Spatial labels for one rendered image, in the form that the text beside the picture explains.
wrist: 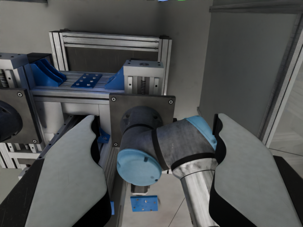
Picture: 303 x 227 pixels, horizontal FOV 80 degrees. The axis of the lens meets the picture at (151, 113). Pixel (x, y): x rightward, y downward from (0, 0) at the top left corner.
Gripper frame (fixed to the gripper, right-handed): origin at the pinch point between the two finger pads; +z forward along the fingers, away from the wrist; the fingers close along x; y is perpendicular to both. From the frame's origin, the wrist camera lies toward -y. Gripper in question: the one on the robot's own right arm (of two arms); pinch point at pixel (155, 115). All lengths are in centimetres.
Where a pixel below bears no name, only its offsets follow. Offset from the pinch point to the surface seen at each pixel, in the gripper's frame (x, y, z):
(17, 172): -131, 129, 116
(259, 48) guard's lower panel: 45, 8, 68
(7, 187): -129, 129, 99
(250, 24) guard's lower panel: 45, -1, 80
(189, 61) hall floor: 33, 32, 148
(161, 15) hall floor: 8, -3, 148
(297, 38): 45, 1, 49
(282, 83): 45, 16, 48
